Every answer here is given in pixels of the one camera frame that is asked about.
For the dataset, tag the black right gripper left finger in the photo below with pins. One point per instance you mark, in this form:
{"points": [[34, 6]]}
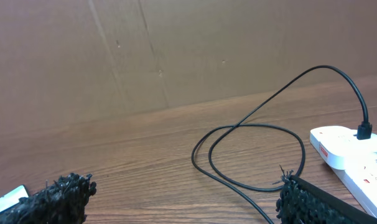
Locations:
{"points": [[63, 202]]}

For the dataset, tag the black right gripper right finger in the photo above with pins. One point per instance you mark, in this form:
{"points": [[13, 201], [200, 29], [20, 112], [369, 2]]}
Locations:
{"points": [[303, 203]]}

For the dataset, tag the Samsung Galaxy smartphone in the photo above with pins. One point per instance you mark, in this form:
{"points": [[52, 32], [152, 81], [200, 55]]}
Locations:
{"points": [[12, 198]]}

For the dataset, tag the white USB charger adapter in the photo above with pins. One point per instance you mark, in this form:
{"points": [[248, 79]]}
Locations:
{"points": [[340, 147]]}

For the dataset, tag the white power strip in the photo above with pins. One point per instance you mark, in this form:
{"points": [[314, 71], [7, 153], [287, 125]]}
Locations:
{"points": [[361, 180]]}

